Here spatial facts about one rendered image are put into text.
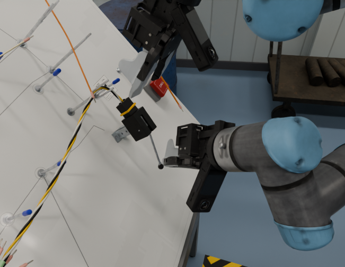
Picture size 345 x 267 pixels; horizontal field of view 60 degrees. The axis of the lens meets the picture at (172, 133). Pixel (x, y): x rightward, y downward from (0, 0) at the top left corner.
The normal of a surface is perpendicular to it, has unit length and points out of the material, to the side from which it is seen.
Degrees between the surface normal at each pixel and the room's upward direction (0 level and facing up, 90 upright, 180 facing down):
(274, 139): 58
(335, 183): 20
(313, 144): 48
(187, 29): 81
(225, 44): 90
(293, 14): 90
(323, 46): 90
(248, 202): 0
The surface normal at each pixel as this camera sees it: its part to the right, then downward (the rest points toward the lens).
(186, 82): -0.03, -0.71
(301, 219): -0.18, 0.20
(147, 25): -0.44, 0.51
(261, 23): -0.22, 0.69
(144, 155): 0.72, -0.30
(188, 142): -0.85, -0.16
